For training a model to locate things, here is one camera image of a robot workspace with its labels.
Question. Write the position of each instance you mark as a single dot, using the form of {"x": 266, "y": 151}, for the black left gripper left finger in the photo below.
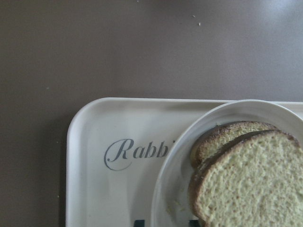
{"x": 139, "y": 223}

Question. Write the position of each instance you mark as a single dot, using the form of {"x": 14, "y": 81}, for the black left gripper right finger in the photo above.
{"x": 193, "y": 223}

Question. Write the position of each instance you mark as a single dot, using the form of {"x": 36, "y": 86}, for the white round plate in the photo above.
{"x": 170, "y": 207}

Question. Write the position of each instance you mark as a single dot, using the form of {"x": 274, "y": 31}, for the cream rabbit tray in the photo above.
{"x": 116, "y": 148}

